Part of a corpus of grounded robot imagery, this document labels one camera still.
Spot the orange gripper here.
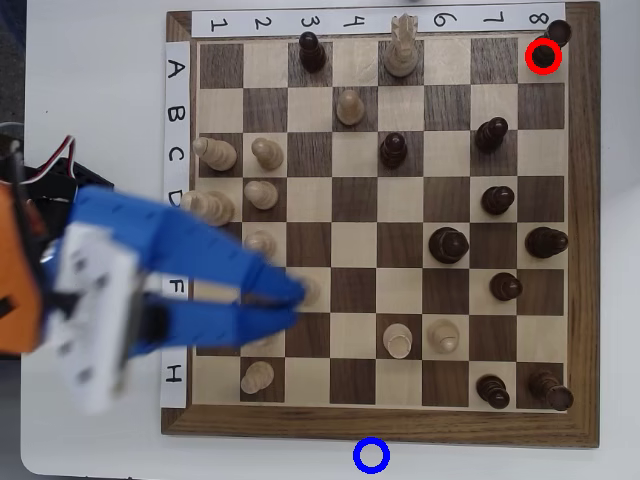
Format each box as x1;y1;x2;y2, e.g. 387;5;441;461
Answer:
0;182;44;355

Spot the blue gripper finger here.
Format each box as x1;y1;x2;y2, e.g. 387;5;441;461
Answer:
127;293;304;359
67;184;307;308

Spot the dark wooden rook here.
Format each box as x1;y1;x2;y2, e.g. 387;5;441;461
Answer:
525;19;572;75
528;368;575;413

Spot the light wooden bishop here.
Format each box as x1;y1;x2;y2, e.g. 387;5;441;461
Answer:
192;136;238;172
178;189;236;227

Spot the light wooden knight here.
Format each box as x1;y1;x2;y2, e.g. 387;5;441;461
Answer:
239;360;276;395

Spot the light wooden pawn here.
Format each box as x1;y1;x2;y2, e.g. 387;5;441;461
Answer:
335;88;365;126
250;137;285;172
243;229;278;261
295;277;321;307
243;179;279;211

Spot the white letter label strip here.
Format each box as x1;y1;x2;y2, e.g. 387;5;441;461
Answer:
158;40;192;409

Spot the wooden chessboard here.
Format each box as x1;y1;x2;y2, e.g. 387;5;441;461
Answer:
160;1;601;449

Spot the light wooden rook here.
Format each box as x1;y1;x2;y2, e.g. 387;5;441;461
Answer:
382;322;414;360

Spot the dark wooden pawn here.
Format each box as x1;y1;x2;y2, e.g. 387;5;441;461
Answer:
378;131;409;169
488;272;524;302
298;31;329;74
480;185;516;217

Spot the white number label strip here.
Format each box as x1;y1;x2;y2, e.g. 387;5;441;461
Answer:
191;3;567;39

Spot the dark wooden king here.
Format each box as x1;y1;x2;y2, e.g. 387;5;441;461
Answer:
428;226;470;265

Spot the dark wooden knight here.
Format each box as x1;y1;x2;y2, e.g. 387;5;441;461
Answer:
475;374;512;410

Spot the black pawn at C7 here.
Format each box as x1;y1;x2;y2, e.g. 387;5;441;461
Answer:
473;116;510;154

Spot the dark wooden queen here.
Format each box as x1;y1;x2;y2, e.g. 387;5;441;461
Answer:
524;226;570;260

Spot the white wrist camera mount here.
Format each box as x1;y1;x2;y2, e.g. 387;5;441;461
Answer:
42;222;147;417

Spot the red white servo wire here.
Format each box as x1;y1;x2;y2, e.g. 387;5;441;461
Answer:
47;134;81;179

